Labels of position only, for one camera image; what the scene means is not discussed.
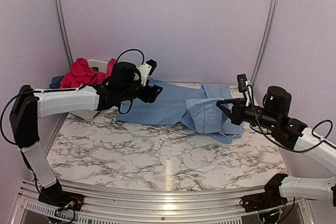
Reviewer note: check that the dark blue garment in bin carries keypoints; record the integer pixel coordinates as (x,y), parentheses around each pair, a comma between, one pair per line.
(56,82)

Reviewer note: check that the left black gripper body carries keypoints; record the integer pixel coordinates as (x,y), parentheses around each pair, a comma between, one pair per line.
(128,92)

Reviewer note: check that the left aluminium frame post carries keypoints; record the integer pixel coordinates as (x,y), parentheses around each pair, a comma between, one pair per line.
(63,31)

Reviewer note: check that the right aluminium frame post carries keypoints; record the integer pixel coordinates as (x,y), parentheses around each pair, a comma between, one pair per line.
(271,16)

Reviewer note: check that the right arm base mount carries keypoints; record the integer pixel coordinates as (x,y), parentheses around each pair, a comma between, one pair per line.
(261,201)

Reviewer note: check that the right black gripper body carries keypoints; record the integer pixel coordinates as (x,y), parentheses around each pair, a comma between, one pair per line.
(268,120)

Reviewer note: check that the light blue button shirt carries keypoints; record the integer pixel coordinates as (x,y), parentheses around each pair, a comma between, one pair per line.
(193,107)

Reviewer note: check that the white plastic laundry bin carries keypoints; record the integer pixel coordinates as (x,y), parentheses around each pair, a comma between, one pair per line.
(83,100)

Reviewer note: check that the front aluminium rail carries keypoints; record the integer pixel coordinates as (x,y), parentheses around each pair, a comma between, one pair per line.
(115,205)

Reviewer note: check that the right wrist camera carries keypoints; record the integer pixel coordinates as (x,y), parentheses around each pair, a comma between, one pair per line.
(244,86)

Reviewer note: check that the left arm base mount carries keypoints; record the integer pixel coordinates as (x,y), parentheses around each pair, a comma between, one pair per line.
(64,200)

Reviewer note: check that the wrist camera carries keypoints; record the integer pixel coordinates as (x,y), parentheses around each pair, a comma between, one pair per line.
(145,70)
(244,86)

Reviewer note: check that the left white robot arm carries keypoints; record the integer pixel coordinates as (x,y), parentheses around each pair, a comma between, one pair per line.
(31,105)

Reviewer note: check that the red garment in bin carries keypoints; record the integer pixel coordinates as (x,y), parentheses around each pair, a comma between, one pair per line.
(81,74)

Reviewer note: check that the aluminium frame post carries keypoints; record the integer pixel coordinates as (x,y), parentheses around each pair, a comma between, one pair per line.
(63,31)
(271,16)

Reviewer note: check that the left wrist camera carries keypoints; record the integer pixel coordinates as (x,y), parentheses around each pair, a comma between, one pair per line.
(145,70)

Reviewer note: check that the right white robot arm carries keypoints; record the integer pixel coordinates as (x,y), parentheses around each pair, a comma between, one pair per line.
(313,147)

